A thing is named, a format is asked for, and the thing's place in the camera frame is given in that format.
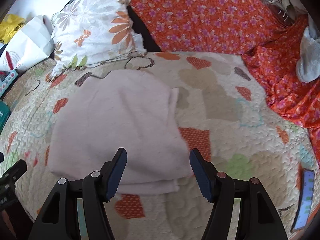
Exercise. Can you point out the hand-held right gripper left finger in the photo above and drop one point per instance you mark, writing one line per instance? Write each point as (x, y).
(116, 172)

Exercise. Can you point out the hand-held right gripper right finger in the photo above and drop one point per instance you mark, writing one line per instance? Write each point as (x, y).
(201, 175)

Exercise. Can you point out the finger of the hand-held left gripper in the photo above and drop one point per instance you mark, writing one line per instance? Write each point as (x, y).
(15, 168)

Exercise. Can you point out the light pink towel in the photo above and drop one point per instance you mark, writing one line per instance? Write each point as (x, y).
(112, 120)

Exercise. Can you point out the teal box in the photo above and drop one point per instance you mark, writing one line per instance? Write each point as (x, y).
(3, 116)

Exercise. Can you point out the heart patterned quilted bedspread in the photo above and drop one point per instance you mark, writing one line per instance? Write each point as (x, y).
(225, 105)

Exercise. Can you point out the colourful dotted flat box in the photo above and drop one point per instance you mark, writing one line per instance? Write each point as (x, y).
(8, 82)

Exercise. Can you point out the smartphone with lit screen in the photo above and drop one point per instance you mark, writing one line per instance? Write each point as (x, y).
(305, 200)

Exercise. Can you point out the white paper bag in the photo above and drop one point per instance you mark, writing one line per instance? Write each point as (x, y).
(27, 45)

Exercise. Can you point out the yellow plastic bag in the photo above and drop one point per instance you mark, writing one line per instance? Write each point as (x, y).
(11, 26)

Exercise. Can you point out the white floral pillow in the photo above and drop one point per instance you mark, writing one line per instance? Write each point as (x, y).
(95, 25)

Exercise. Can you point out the grey white cloth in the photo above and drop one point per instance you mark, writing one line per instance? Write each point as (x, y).
(308, 60)

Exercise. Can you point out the orange floral blanket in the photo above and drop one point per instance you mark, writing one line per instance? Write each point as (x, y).
(200, 17)

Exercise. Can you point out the white sheet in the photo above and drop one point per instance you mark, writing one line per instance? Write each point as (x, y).
(42, 5)

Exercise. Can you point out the clear plastic bottle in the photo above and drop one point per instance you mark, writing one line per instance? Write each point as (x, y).
(283, 15)

